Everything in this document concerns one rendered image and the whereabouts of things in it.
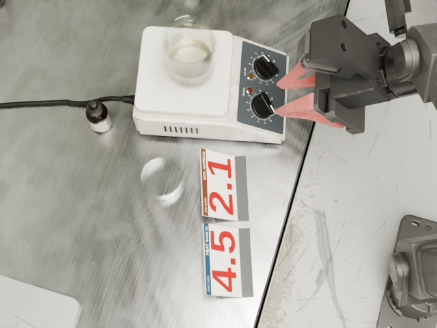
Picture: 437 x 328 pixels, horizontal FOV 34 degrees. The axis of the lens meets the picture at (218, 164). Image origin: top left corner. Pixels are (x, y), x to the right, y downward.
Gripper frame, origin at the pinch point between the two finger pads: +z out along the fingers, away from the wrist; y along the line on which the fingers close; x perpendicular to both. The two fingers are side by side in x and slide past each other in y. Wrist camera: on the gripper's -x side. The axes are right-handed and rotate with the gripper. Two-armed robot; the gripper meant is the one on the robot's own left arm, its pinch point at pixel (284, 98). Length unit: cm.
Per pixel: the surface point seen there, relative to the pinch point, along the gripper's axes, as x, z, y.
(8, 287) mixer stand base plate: -11.8, 32.9, 23.6
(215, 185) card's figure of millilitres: 3.2, 12.7, 8.5
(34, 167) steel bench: -10.7, 33.4, 7.1
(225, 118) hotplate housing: 0.5, 9.5, 0.7
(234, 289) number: 6.5, 10.9, 21.5
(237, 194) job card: 6.8, 12.0, 8.8
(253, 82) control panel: 3.7, 8.0, -5.3
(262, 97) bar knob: 3.6, 6.2, -2.8
